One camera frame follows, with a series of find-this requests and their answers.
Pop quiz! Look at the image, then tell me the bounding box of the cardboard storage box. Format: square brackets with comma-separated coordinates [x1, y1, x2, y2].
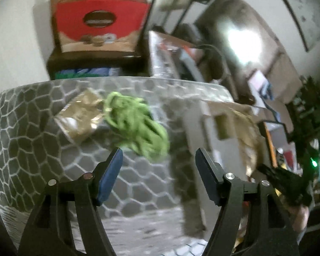
[180, 99, 273, 238]

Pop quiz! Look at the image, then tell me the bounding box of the small gold foil packet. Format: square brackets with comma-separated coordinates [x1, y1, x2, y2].
[54, 88, 105, 144]

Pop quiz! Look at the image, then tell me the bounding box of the lime green cord bundle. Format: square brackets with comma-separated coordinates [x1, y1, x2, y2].
[103, 91, 170, 162]

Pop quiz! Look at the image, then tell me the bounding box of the large gold foil packet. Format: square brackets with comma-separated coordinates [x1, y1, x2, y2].
[227, 108, 266, 178]

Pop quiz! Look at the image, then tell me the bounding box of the person's right hand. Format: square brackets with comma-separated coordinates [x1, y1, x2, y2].
[287, 205, 309, 233]

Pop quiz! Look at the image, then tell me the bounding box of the grey honeycomb pattern mat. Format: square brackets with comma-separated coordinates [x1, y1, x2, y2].
[0, 77, 232, 255]

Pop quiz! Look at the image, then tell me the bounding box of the green bag under table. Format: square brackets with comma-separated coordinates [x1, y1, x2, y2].
[55, 67, 124, 80]

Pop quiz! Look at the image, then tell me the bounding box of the clear plastic wrapped box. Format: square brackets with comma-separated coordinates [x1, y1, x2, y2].
[148, 31, 206, 83]

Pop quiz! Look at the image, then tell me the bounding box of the dark wooden side table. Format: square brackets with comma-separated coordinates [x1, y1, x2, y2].
[46, 41, 148, 79]

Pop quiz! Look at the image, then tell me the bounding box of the red collection paper bag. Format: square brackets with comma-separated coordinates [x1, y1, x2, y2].
[51, 0, 150, 53]

